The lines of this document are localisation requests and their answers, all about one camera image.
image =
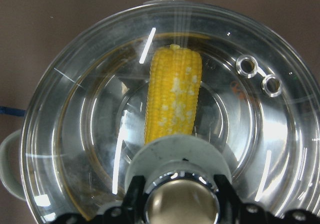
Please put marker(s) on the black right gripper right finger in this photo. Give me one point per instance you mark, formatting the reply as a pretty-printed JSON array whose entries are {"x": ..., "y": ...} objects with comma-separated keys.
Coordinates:
[{"x": 229, "y": 202}]

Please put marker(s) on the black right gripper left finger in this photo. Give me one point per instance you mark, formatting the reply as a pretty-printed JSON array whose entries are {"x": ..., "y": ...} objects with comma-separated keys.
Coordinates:
[{"x": 133, "y": 202}]

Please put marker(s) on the yellow corn cob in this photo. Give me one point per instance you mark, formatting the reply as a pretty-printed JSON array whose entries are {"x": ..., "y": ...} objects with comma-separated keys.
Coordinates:
[{"x": 172, "y": 98}]

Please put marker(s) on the glass pot lid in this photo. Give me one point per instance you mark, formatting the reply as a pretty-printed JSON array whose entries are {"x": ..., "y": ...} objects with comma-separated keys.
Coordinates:
[{"x": 257, "y": 123}]

